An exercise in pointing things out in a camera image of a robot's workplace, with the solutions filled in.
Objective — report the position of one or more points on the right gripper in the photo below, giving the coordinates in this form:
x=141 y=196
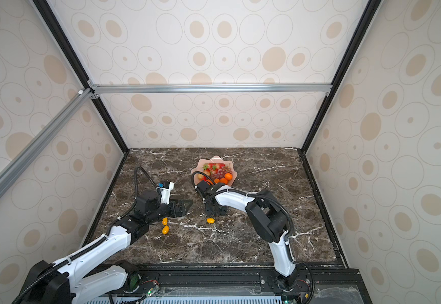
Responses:
x=222 y=212

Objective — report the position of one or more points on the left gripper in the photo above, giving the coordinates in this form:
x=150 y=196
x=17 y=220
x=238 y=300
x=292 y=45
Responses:
x=182 y=211

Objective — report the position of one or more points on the red grape bunch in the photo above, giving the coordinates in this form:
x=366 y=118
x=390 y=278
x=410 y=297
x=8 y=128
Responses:
x=220 y=173

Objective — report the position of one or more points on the pink wavy fruit bowl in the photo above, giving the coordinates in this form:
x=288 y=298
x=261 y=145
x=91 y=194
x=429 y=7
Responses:
x=215 y=159

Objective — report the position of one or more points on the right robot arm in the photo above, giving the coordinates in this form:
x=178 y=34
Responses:
x=270 y=220

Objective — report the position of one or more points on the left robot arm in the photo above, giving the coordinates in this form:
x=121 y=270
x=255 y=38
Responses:
x=98 y=247

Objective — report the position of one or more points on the right black frame post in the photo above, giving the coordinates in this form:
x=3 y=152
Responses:
x=353 y=46

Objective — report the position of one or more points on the black frame post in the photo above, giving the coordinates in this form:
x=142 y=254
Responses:
x=45 y=11
x=353 y=46

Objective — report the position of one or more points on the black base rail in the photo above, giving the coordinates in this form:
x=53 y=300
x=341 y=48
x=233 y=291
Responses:
x=235 y=284

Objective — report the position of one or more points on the horizontal aluminium frame bar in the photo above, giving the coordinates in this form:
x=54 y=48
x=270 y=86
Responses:
x=210 y=88

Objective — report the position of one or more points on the diagonal aluminium frame bar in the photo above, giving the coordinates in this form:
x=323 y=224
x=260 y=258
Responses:
x=22 y=161

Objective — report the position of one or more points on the left black frame post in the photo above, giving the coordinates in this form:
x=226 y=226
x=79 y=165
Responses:
x=45 y=11

